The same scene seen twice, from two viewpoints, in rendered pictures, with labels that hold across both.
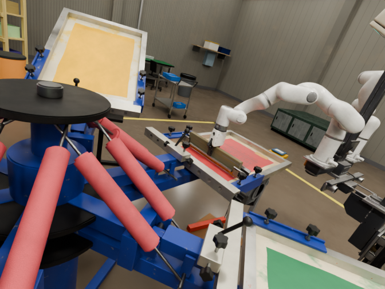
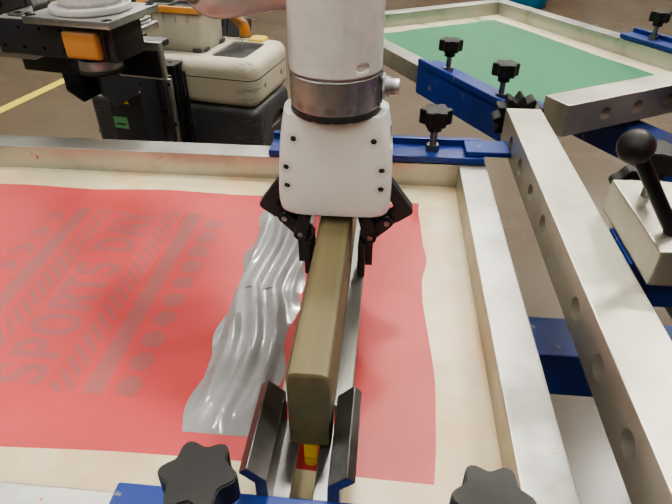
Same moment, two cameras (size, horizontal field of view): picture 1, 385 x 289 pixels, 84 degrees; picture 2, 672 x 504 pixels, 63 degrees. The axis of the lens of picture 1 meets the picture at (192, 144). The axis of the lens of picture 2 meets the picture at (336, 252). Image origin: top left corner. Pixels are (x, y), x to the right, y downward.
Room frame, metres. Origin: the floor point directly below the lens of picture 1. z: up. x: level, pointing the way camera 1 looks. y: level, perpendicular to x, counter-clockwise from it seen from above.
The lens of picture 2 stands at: (1.44, 0.24, 1.33)
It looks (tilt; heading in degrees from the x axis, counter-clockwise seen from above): 36 degrees down; 236
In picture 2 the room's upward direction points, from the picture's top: straight up
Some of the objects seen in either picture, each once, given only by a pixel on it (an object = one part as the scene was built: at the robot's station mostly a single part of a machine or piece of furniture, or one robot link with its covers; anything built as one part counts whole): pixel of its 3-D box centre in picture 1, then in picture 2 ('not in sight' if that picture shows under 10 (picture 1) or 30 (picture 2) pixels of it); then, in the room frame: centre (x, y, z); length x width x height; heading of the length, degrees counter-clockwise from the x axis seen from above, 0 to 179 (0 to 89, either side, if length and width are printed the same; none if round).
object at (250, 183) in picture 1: (245, 184); (374, 163); (1.00, -0.33, 0.98); 0.30 x 0.05 x 0.07; 141
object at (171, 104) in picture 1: (173, 94); not in sight; (5.15, 0.77, 0.46); 0.98 x 0.57 x 0.93; 39
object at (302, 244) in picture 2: not in sight; (297, 237); (1.23, -0.15, 1.03); 0.03 x 0.03 x 0.07; 51
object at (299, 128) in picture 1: (313, 131); not in sight; (6.33, -3.28, 0.34); 1.79 x 1.58 x 0.68; 40
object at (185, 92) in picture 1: (185, 85); not in sight; (7.77, 0.81, 0.36); 0.58 x 0.57 x 0.72; 40
